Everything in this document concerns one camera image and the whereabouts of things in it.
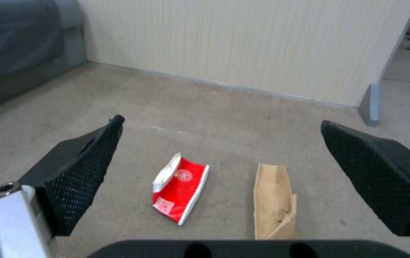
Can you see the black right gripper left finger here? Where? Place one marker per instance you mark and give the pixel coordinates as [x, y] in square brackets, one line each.
[75, 174]

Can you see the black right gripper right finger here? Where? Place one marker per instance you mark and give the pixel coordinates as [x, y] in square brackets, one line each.
[373, 172]

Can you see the grey metal partition foot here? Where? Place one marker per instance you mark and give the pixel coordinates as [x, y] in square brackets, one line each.
[370, 106]

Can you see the brown paper bag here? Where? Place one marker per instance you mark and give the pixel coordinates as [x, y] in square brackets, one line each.
[274, 204]

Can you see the crushed red paper cup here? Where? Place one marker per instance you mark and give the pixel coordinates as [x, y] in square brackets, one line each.
[179, 188]

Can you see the grey sofa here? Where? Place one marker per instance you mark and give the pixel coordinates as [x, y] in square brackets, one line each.
[18, 48]

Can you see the beige ribbed partition panel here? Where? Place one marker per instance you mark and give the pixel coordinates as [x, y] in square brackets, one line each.
[240, 45]

